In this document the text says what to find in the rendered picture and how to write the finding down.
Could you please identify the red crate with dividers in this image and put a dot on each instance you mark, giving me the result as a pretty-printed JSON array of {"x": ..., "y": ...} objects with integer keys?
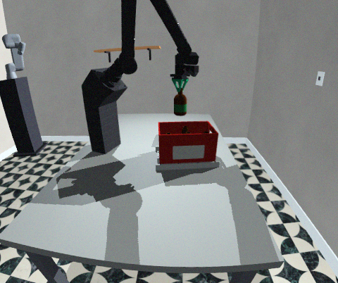
[{"x": 187, "y": 148}]

